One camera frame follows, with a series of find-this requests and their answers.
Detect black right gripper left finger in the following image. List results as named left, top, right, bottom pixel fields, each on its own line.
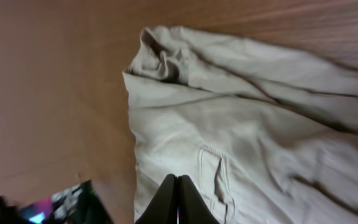
left=135, top=174, right=178, bottom=224

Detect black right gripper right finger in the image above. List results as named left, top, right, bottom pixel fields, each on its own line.
left=178, top=175, right=219, bottom=224

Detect beige shorts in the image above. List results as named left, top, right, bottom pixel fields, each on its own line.
left=123, top=26, right=358, bottom=223

